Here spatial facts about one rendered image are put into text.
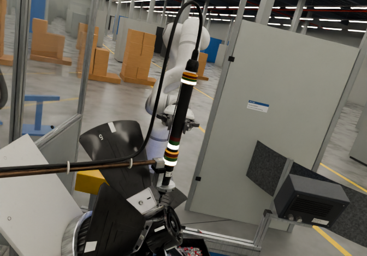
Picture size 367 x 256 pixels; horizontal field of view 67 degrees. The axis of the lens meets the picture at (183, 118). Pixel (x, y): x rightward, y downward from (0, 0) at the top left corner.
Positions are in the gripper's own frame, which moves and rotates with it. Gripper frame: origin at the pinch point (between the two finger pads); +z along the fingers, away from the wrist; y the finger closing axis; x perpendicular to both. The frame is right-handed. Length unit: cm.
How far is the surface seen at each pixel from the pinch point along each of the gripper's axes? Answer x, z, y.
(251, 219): -143, -180, -108
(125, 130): -6.6, -3.9, 15.3
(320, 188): -25, -33, -71
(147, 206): -24.9, 6.4, 3.3
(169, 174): -15.7, 1.6, -0.9
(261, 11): 134, -661, -164
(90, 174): -42, -32, 31
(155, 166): -12.5, 4.3, 3.5
